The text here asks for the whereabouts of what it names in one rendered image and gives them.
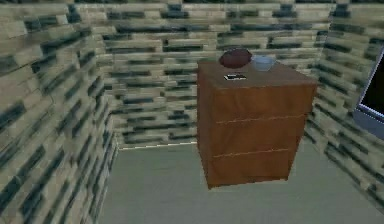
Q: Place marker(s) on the dark brown football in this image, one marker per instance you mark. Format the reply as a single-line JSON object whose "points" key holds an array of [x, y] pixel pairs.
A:
{"points": [[235, 57]]}

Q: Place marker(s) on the small black and white phone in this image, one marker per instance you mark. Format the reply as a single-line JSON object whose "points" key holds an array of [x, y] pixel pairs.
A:
{"points": [[235, 77]]}

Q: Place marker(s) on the brown wooden chest of drawers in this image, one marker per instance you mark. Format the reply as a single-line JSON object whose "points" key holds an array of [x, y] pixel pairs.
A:
{"points": [[253, 133]]}

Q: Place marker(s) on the pale blue bowl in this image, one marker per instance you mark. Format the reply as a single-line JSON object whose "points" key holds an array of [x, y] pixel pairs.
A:
{"points": [[263, 63]]}

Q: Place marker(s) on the grey framed television set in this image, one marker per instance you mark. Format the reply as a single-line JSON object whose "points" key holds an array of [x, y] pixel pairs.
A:
{"points": [[373, 100]]}

